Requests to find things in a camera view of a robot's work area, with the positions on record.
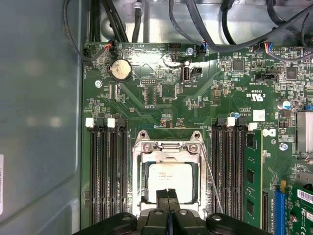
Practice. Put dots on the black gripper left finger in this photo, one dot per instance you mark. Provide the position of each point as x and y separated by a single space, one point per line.
154 222

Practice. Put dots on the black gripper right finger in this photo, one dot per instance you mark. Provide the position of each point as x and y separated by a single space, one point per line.
185 222

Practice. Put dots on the silver CPU chip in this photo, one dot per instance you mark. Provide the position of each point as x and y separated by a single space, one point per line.
171 173

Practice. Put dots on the CPU socket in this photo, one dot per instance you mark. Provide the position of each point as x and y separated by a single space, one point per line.
196 139

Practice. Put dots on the black RAM slot white clip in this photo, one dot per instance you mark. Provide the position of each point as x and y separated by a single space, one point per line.
94 171
228 171
114 171

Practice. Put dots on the green RAM stick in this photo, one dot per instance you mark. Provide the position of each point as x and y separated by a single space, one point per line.
253 159

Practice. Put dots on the blue expansion slot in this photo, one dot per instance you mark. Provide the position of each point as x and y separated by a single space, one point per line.
279 213

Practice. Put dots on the graphics card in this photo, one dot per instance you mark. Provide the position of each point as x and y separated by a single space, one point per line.
303 213

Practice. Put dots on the silver motherboard screw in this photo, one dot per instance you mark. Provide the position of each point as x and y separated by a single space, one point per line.
189 51
98 83
283 146

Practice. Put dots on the green motherboard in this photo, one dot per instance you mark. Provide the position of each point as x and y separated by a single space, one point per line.
195 93

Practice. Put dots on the silver internal USB port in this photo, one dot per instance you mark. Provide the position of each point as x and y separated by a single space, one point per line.
186 73

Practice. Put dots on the silver finned heatsink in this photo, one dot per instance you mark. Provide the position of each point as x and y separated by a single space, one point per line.
305 132

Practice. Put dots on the silver round capacitor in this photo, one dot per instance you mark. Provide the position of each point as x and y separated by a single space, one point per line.
283 105

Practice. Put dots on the silver coin battery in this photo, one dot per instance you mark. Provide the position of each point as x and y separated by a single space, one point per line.
121 69

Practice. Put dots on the black PC case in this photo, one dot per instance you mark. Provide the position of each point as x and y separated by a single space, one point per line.
36 98

